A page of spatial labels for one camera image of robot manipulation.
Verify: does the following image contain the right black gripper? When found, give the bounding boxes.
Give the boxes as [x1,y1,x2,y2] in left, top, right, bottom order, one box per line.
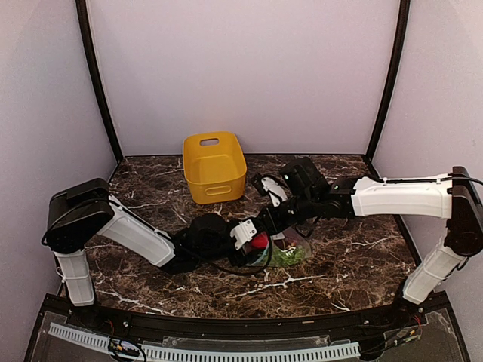
[255,191,318,235]

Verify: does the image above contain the clear zip top bag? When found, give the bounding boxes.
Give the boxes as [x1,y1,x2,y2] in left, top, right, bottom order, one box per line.
[247,227,312,267]

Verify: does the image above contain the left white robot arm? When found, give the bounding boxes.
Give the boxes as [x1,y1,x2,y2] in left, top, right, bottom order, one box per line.
[41,178,263,329]

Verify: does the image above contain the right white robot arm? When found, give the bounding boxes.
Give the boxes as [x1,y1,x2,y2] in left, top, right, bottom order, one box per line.
[258,158,482,327]

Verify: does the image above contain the red fake apple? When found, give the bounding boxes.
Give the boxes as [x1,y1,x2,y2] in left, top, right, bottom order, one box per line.
[250,232,269,250]

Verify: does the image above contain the dark purple fake food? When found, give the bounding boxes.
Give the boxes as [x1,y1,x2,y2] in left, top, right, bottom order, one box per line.
[282,229,303,249]

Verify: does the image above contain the green fake grapes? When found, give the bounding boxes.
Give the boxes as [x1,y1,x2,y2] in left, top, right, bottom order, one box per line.
[269,247,306,268]

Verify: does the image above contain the yellow plastic bin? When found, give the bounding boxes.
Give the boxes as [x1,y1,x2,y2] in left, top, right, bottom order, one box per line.
[183,131,247,204]

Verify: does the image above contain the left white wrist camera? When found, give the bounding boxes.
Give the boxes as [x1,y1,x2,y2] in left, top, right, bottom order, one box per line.
[229,219,257,250]

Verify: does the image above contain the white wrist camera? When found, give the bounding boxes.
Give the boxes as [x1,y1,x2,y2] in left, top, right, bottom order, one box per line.
[229,219,257,250]
[251,173,288,207]

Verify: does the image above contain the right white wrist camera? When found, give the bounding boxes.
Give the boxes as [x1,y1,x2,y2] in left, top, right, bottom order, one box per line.
[251,173,288,207]

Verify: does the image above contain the white slotted cable duct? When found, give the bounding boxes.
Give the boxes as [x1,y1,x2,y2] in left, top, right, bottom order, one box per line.
[48,322,361,361]

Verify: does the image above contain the black front rail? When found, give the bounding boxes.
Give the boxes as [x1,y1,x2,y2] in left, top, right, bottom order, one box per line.
[63,303,411,340]

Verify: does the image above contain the right black frame post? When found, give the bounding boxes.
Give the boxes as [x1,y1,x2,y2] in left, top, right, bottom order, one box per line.
[365,0,411,164]

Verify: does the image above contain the black frame post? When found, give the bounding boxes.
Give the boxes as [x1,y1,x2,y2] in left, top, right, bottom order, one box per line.
[75,0,124,164]
[365,0,411,164]

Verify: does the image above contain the left black frame post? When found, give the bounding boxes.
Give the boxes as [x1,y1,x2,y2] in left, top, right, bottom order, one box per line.
[75,0,124,164]

